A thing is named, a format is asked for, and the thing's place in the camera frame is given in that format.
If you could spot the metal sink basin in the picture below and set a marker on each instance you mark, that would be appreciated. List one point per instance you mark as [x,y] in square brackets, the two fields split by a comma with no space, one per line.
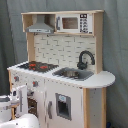
[73,74]

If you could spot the wooden toy kitchen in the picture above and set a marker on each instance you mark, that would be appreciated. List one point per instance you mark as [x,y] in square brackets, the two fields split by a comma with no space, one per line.
[88,97]

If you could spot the grey cabinet door handle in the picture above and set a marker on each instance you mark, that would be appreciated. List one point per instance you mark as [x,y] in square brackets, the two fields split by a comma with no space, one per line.
[49,109]

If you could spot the red left oven knob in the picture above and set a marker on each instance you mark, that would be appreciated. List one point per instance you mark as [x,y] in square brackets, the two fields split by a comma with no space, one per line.
[16,78]

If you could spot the grey range hood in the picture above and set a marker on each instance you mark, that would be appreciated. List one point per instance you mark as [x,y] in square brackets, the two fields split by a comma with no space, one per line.
[40,25]

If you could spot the red right oven knob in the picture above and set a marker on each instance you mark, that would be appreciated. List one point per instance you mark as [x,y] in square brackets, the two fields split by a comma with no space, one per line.
[35,83]

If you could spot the toy microwave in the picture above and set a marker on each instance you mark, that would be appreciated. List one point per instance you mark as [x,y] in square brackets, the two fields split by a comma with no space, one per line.
[74,23]

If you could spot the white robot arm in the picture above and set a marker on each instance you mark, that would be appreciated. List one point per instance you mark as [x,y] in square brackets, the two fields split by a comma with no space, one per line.
[8,119]

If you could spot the grey ice dispenser panel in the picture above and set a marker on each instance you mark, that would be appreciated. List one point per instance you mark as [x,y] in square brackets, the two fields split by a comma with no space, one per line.
[63,106]

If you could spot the black stove top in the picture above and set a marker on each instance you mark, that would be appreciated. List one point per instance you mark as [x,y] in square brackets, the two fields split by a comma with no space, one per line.
[38,66]

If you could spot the red oven knob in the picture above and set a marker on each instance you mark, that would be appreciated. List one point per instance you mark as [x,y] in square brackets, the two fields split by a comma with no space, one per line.
[35,83]
[16,78]

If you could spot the black faucet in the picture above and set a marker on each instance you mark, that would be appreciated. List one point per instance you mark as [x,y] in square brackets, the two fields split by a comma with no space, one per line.
[83,63]

